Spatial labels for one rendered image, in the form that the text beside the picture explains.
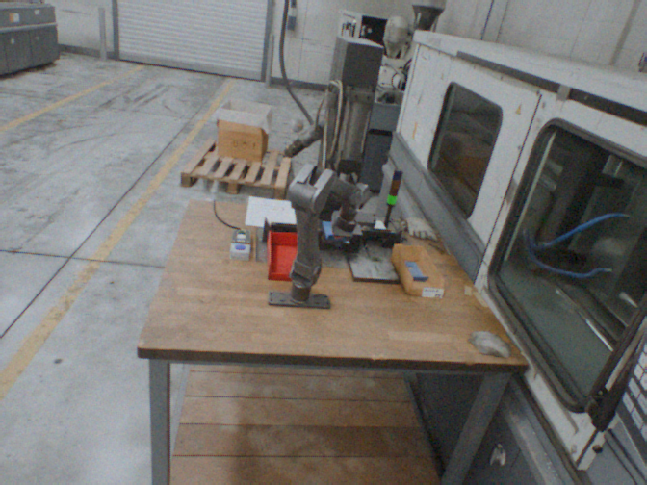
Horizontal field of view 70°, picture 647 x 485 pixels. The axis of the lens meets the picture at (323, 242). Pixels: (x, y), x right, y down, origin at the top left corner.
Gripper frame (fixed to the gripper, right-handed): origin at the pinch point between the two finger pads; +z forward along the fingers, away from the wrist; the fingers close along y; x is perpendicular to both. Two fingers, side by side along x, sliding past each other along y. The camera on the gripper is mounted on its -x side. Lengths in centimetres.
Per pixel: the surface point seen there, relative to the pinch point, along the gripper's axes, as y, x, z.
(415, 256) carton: -0.2, -34.0, 9.0
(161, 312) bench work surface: -37, 55, -9
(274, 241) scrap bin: 3.0, 21.5, 12.0
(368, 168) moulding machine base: 225, -94, 220
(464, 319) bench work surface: -33, -40, -8
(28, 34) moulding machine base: 589, 390, 416
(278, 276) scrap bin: -18.2, 20.9, -0.3
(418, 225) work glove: 26, -45, 25
